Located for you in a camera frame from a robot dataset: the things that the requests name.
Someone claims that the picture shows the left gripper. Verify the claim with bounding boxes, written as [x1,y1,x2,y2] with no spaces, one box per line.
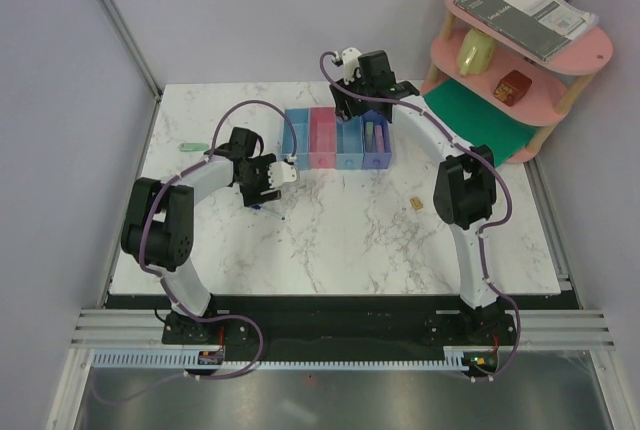
[237,154,281,208]

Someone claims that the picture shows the long green highlighter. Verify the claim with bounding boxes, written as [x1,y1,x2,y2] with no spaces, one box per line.
[364,121,375,153]

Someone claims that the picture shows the teal blue drawer box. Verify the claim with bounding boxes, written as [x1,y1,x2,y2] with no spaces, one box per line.
[336,117,364,170]

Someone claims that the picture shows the purple drawer box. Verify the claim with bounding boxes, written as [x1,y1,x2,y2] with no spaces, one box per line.
[362,111,392,170]

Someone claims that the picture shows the pink drawer box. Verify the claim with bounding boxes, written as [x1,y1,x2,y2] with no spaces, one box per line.
[309,107,336,169]

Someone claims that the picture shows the light blue drawer box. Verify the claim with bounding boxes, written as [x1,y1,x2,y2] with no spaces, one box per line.
[281,108,311,171]

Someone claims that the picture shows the small yellow eraser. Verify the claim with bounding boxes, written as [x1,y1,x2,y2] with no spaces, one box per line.
[410,197,423,210]

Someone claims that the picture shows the pink highlighter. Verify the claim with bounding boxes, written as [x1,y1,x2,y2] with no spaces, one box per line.
[374,124,386,153]

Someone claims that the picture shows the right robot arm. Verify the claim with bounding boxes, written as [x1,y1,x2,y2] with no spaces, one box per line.
[319,47,509,344]

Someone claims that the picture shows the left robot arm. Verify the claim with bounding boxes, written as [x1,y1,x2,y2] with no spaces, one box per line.
[120,127,297,343]

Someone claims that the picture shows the small green highlighter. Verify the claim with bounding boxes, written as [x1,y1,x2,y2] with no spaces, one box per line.
[179,142,209,153]

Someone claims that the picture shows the pink three-tier shelf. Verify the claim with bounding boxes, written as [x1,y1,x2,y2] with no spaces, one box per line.
[421,0,613,164]

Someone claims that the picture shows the red brown cube box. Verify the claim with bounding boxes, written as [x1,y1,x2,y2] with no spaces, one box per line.
[494,70,532,107]

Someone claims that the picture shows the green folder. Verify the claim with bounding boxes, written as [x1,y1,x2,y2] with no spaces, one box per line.
[423,79,536,166]

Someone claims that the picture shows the grey setup guide booklet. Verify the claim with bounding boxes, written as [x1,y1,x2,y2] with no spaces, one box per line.
[454,0,599,61]

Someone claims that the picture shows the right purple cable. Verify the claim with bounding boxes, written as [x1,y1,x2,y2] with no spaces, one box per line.
[318,51,521,382]

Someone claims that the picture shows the purple cable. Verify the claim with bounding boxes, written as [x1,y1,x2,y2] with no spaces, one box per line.
[89,100,301,406]
[318,51,521,382]

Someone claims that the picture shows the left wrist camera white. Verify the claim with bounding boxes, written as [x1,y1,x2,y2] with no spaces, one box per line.
[267,161,300,189]

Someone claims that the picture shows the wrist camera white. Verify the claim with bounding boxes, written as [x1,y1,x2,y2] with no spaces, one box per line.
[267,161,300,189]
[333,47,362,85]

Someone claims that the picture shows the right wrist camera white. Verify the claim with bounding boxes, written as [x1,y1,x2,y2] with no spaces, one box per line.
[333,47,362,85]

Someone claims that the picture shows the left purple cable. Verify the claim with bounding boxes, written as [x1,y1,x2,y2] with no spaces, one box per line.
[89,100,301,406]

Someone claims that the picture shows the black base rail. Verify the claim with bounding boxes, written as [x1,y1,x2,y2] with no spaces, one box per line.
[106,292,587,363]

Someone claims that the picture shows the white cable duct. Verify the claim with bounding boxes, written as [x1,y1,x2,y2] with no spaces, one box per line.
[91,349,479,371]

